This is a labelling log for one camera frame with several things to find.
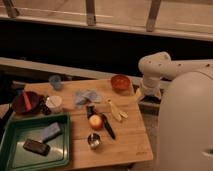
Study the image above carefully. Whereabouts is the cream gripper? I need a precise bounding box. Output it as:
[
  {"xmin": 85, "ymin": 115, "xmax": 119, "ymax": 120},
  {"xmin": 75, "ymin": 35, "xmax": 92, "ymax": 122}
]
[{"xmin": 135, "ymin": 78, "xmax": 162, "ymax": 102}]

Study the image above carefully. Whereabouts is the blue sponge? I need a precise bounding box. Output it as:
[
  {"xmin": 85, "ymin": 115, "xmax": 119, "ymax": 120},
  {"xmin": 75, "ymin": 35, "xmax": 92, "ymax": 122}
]
[{"xmin": 40, "ymin": 122, "xmax": 61, "ymax": 143}]

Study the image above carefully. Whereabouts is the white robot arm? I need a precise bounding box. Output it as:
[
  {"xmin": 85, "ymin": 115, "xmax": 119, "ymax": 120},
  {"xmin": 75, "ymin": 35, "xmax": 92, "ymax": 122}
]
[{"xmin": 137, "ymin": 52, "xmax": 213, "ymax": 171}]

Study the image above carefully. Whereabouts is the dark red bowl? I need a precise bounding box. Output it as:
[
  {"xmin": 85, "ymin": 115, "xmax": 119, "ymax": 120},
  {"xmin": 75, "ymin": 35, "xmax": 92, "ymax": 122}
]
[{"xmin": 12, "ymin": 91, "xmax": 40, "ymax": 114}]

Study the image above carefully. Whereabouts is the wooden cutting board table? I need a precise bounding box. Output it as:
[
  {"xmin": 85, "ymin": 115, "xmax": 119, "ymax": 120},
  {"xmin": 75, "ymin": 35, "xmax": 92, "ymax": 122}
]
[{"xmin": 25, "ymin": 79, "xmax": 153, "ymax": 171}]

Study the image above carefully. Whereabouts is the small dark object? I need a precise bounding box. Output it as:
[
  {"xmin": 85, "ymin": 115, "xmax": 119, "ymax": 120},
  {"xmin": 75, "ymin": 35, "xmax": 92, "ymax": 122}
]
[{"xmin": 86, "ymin": 105, "xmax": 95, "ymax": 118}]

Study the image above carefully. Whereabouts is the orange apple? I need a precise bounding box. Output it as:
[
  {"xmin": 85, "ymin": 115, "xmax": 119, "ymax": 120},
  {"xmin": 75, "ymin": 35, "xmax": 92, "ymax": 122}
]
[{"xmin": 89, "ymin": 115, "xmax": 103, "ymax": 130}]

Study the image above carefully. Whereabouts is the crumpled blue cloth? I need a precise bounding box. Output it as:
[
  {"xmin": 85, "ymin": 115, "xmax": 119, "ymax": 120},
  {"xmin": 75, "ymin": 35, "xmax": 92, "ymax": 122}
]
[{"xmin": 74, "ymin": 90, "xmax": 102, "ymax": 106}]

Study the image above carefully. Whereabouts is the small metal cup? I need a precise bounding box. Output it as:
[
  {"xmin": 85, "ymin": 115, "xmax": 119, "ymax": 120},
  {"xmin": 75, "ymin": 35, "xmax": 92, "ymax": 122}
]
[{"xmin": 87, "ymin": 133, "xmax": 101, "ymax": 149}]

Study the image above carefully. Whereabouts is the small blue cup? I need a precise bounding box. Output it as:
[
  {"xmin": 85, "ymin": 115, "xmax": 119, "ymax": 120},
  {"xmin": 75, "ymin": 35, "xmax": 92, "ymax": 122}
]
[{"xmin": 49, "ymin": 75, "xmax": 62, "ymax": 90}]

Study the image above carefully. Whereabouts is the white cylindrical cup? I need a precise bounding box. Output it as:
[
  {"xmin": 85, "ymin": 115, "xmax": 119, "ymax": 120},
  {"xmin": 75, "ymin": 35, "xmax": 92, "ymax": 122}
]
[{"xmin": 45, "ymin": 96, "xmax": 62, "ymax": 113}]

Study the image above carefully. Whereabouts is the dark brown rectangular block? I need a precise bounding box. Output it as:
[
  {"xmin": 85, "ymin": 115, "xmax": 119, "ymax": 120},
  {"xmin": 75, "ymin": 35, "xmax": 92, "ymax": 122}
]
[{"xmin": 23, "ymin": 139, "xmax": 50, "ymax": 156}]

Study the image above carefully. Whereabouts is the green plastic tray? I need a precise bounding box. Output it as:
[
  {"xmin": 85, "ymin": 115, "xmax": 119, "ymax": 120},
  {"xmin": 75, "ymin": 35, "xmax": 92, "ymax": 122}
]
[{"xmin": 0, "ymin": 114, "xmax": 70, "ymax": 171}]

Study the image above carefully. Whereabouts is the black handled knife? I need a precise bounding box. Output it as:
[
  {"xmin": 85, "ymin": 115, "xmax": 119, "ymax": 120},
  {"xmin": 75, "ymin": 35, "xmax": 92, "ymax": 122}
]
[{"xmin": 101, "ymin": 114, "xmax": 116, "ymax": 140}]

